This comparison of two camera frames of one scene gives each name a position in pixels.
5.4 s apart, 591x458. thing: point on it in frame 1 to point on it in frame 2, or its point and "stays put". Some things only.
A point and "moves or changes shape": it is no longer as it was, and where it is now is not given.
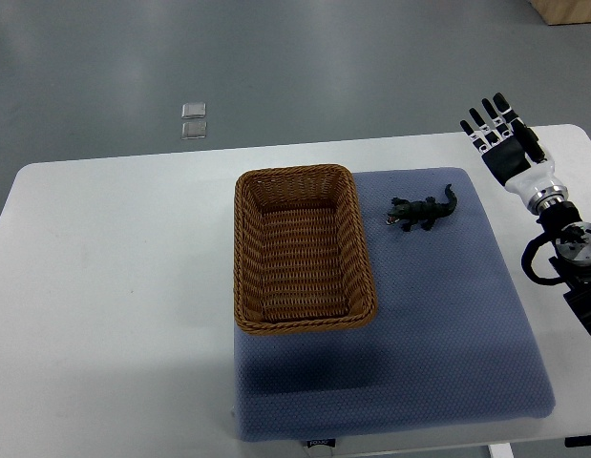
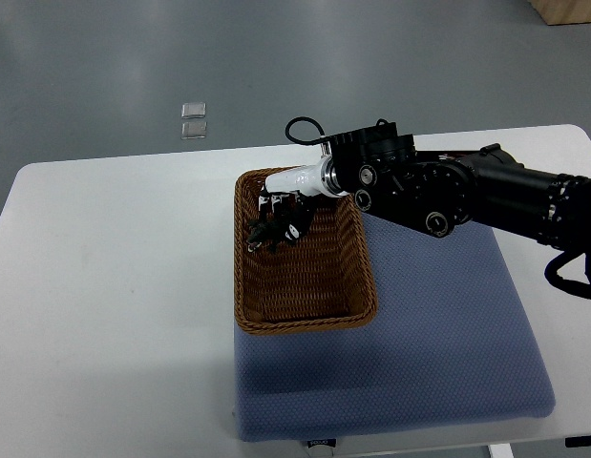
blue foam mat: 451,342 stays put
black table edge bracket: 581,441 stays put
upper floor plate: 192,111 stays put
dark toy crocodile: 411,212 moves or changes shape
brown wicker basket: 301,258 stays put
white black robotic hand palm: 509,159 to 317,179
